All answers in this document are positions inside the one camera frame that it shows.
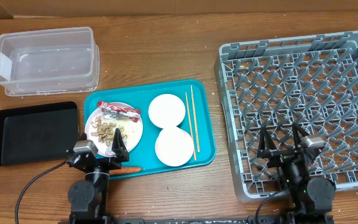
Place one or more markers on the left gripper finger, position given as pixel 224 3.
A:
pixel 118 146
pixel 83 137

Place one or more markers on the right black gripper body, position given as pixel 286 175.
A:
pixel 294 172

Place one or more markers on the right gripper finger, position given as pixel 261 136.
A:
pixel 298 134
pixel 265 141

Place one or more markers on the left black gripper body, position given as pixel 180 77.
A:
pixel 105 164

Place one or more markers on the red snack wrapper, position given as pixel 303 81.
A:
pixel 111 108

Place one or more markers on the white paper cup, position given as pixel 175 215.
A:
pixel 166 110

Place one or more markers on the white tissue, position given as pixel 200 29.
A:
pixel 109 151

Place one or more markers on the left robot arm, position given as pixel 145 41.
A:
pixel 88 197

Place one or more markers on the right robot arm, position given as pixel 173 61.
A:
pixel 311 196

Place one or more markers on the grey dishwasher rack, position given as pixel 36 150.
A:
pixel 310 80

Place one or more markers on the peanut shells pile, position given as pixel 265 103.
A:
pixel 105 130

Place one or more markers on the rice pile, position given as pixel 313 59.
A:
pixel 127 127

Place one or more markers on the orange carrot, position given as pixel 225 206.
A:
pixel 125 170

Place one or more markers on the pink plate with food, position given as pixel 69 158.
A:
pixel 130 142

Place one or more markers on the black plastic tray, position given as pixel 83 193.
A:
pixel 38 133

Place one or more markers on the teal serving tray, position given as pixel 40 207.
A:
pixel 139 97

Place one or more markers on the clear plastic bin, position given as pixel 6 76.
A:
pixel 48 62

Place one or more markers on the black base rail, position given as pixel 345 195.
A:
pixel 197 221

